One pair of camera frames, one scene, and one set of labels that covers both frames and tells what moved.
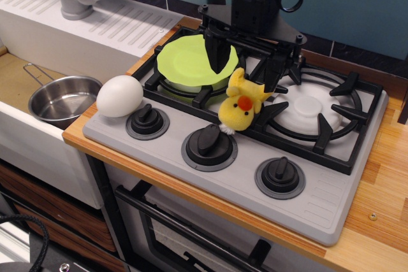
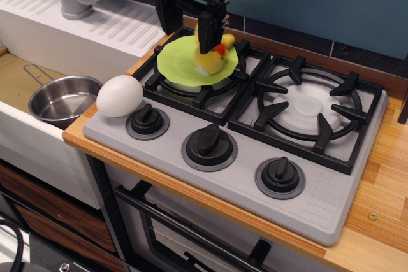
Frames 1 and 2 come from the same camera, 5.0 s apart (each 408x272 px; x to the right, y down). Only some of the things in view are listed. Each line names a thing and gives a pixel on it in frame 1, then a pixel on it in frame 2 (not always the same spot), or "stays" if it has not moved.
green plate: [185, 61] stays
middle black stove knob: [209, 150] stays
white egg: [119, 96] stays
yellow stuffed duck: [244, 98] -> [212, 61]
